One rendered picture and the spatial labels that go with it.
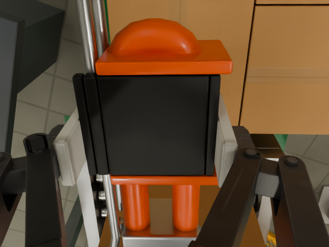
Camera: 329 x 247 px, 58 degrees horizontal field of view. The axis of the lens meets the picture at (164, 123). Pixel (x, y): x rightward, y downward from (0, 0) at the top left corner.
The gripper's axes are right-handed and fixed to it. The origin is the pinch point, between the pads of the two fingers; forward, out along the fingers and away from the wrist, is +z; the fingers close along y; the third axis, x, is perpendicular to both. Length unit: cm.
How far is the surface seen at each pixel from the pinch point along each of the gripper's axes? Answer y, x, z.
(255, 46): 24, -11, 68
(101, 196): -26, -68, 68
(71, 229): -47, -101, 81
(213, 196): 13, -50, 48
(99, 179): -26, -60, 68
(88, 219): -31, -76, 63
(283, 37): 32, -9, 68
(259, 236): 23, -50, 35
